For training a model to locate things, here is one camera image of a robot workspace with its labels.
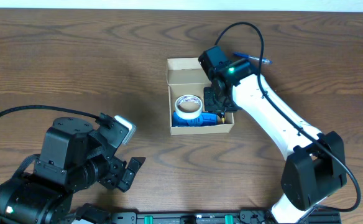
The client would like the right black cable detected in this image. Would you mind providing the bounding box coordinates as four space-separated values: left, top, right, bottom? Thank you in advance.
214 21 362 215

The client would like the blue plastic case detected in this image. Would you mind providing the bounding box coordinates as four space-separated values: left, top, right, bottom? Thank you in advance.
172 111 218 127

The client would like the black cable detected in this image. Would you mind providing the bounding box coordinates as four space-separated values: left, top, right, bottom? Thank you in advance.
214 21 362 215
0 105 108 224

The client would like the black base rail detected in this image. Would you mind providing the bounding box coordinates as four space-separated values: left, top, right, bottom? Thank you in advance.
59 204 342 224

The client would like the brown cardboard box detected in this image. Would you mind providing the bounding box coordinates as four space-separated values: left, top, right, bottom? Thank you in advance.
166 58 234 135

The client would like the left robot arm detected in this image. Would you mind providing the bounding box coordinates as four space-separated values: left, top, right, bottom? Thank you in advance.
0 114 145 223

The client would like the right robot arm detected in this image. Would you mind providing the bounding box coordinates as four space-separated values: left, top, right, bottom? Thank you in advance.
198 46 347 223

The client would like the left black cable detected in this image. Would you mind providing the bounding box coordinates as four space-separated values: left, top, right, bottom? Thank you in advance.
0 105 108 224

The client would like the white masking tape roll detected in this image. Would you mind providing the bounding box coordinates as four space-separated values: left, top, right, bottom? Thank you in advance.
175 95 203 119

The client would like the blue ballpoint pen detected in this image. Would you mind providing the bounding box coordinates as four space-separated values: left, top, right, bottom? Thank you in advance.
233 52 272 64

